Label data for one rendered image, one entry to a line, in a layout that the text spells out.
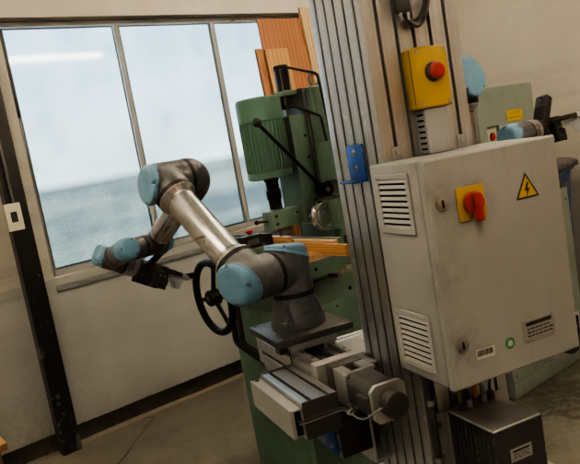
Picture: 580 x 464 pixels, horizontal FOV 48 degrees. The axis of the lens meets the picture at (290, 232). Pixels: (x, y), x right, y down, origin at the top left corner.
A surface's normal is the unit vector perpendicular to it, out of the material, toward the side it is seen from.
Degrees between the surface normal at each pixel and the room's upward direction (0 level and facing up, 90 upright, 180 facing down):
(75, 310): 90
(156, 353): 90
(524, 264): 90
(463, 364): 89
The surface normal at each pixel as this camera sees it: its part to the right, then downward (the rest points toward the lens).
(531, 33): -0.77, 0.22
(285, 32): 0.58, -0.04
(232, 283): -0.62, 0.29
